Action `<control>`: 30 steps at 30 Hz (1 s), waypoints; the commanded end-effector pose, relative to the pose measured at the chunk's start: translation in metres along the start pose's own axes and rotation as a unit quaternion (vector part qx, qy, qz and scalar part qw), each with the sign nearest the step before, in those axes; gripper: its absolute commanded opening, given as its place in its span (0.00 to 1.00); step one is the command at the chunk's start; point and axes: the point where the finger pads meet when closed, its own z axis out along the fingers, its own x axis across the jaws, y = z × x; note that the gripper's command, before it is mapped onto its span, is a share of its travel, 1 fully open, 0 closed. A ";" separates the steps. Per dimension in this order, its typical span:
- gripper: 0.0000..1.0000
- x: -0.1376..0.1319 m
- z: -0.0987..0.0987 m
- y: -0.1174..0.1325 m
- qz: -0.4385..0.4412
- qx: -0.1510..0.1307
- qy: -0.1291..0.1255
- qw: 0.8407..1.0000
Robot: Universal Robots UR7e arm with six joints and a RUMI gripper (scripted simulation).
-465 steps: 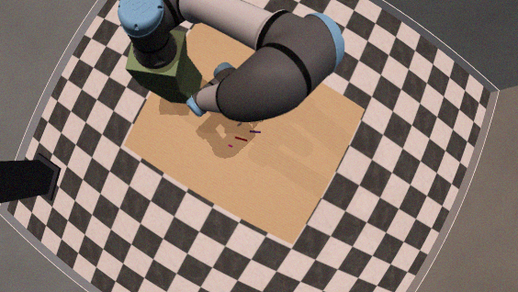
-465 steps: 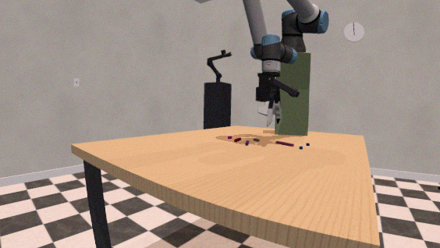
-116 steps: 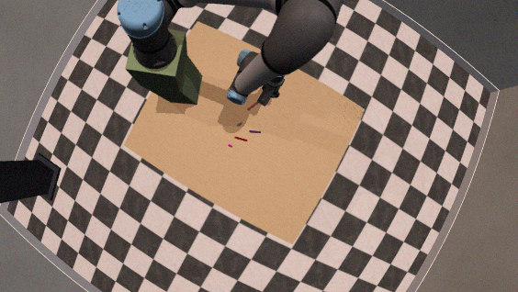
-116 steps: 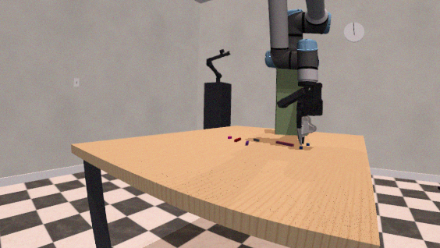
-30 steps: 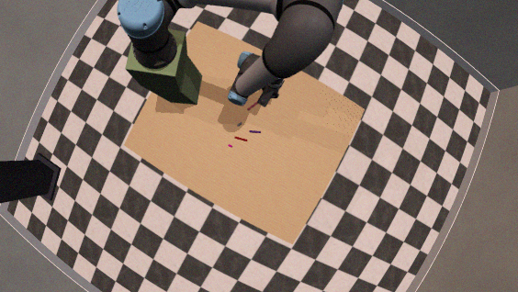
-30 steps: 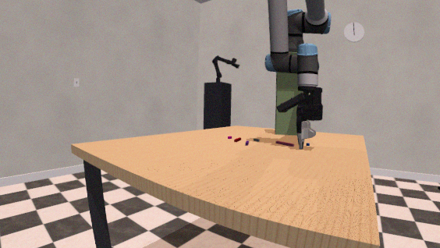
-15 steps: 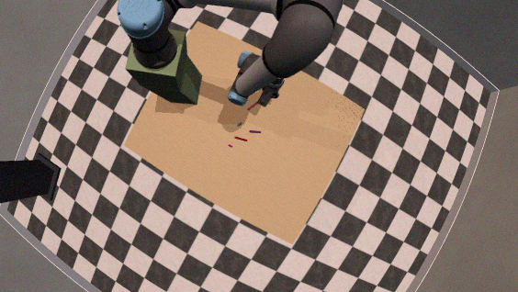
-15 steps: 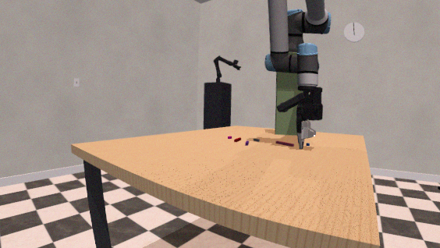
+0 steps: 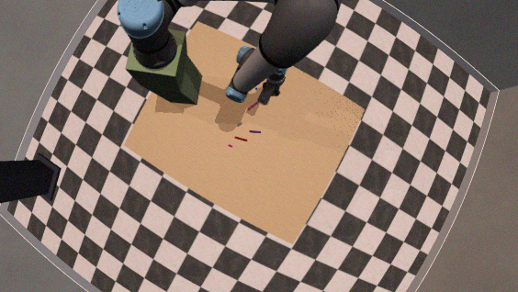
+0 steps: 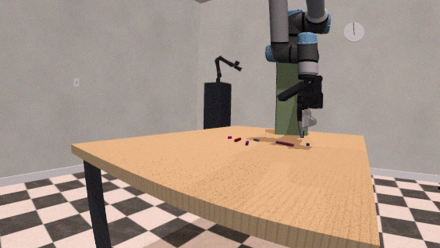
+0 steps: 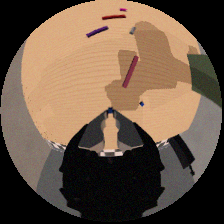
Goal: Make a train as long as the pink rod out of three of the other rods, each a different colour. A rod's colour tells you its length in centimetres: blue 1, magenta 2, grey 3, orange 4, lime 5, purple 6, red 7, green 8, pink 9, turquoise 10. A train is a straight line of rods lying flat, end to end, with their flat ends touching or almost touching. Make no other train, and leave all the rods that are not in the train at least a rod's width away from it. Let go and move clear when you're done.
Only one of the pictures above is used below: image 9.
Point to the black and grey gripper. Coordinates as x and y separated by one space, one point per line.
277 92

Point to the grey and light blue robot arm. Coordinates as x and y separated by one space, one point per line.
294 30

